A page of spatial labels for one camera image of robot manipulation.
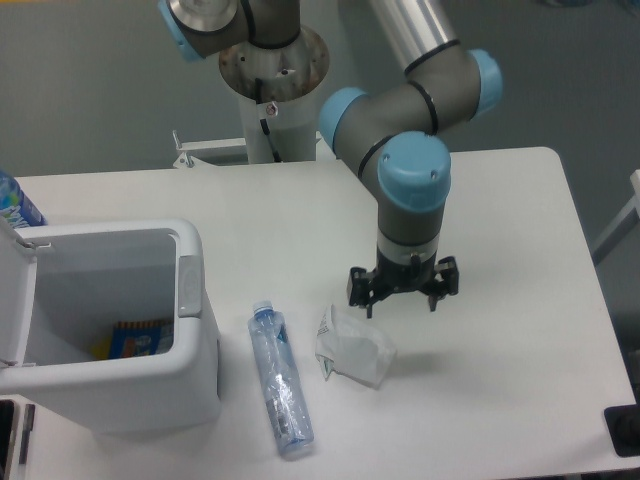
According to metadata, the white frame at right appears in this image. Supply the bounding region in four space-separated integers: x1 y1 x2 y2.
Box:
591 170 639 265

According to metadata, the black device at corner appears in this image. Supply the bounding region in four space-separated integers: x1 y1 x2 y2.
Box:
1 399 36 479

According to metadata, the white left table bracket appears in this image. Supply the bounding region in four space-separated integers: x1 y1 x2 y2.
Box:
172 130 248 169

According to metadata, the blue labelled bottle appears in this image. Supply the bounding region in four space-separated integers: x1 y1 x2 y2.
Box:
1 171 48 229

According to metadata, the white trash can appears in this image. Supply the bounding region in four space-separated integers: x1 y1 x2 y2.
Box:
1 219 221 433

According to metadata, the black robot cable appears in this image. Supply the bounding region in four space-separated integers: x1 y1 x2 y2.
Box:
253 76 283 164

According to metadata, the clear plastic water bottle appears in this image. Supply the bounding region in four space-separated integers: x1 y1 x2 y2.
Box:
247 300 314 457

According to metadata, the white plastic bag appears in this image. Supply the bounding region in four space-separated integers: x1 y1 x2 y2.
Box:
315 305 397 389

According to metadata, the black table clamp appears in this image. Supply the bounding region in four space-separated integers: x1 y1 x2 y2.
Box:
604 404 639 458

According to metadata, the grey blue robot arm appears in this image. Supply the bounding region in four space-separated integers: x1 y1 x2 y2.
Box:
158 1 503 310

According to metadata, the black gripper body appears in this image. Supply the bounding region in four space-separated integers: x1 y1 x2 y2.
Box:
370 250 437 300

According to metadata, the blue snack packet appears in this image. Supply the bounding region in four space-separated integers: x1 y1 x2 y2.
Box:
90 319 174 360

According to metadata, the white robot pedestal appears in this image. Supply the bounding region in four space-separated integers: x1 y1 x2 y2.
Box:
219 26 330 164

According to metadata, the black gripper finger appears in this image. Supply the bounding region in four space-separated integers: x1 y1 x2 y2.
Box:
348 267 383 319
421 256 459 312

